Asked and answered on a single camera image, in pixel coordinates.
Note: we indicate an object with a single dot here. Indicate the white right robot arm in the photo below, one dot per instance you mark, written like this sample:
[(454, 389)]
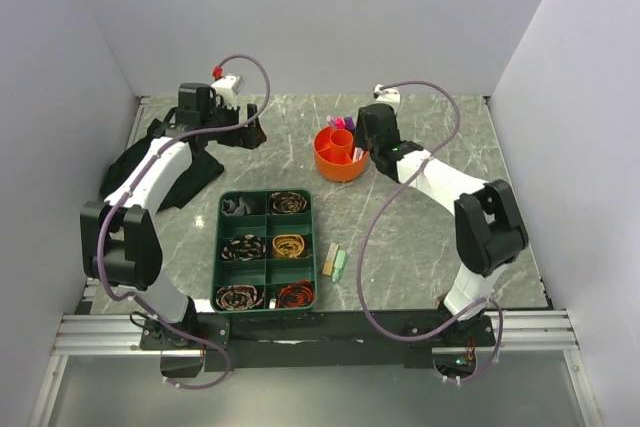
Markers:
[(489, 229)]

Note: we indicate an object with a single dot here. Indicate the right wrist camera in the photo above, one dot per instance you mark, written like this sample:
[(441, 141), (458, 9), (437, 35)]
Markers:
[(388, 96)]

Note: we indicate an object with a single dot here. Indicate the purple black highlighter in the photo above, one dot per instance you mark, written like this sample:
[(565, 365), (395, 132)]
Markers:
[(349, 124)]

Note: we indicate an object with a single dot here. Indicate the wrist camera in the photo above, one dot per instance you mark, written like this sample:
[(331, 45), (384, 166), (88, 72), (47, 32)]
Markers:
[(227, 86), (388, 96)]

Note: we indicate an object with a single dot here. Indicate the pink patterned rolled band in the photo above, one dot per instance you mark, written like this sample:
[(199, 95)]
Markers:
[(238, 298)]

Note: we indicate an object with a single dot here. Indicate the orange round pen holder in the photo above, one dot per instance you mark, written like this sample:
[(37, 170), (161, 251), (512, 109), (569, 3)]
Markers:
[(334, 155)]

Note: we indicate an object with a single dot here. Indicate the green compartment tray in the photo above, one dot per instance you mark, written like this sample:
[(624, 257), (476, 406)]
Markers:
[(264, 260)]

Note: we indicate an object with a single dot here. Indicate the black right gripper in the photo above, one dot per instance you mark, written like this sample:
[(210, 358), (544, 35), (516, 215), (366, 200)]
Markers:
[(360, 131)]

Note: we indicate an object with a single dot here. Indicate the grey folded cloth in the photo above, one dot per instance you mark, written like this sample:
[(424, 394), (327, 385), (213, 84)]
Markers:
[(240, 206)]

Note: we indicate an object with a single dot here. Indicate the pink black highlighter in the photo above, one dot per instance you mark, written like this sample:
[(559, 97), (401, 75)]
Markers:
[(340, 123)]

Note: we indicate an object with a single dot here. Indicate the green eraser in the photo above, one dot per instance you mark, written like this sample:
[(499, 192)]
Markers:
[(338, 266)]

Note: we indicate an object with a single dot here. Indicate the brown patterned rolled band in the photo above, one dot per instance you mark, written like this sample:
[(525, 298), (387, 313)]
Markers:
[(287, 203)]

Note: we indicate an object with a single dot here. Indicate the aluminium rail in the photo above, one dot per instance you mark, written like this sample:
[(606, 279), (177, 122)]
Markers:
[(110, 335)]

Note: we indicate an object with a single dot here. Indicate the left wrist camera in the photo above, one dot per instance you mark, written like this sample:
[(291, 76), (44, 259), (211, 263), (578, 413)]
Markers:
[(227, 86)]

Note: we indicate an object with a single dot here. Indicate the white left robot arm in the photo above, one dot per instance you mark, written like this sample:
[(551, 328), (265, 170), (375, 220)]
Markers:
[(165, 168)]

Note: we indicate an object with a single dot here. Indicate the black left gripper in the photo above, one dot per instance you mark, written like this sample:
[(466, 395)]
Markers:
[(249, 136)]

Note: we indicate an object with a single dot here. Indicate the orange black rolled band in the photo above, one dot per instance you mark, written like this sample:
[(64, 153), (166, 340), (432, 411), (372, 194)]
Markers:
[(296, 295)]

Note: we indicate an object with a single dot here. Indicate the lilac highlighter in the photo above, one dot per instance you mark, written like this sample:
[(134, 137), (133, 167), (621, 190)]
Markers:
[(331, 122)]

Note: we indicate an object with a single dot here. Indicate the white blue marker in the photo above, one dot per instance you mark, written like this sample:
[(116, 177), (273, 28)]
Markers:
[(357, 154)]

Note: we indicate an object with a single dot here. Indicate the yellow rolled band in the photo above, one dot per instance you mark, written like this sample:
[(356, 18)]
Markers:
[(289, 246)]

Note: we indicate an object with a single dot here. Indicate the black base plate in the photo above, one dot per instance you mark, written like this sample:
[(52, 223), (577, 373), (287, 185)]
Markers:
[(324, 338)]

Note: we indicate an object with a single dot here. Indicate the tan eraser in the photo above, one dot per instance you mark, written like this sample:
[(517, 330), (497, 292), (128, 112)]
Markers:
[(329, 261)]

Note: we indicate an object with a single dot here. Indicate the black cloth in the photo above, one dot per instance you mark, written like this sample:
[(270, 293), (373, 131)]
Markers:
[(203, 170)]

